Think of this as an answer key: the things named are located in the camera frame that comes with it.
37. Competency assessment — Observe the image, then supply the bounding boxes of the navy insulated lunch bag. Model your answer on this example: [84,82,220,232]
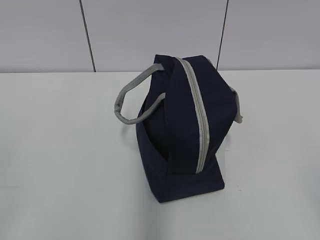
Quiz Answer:
[114,54,243,203]

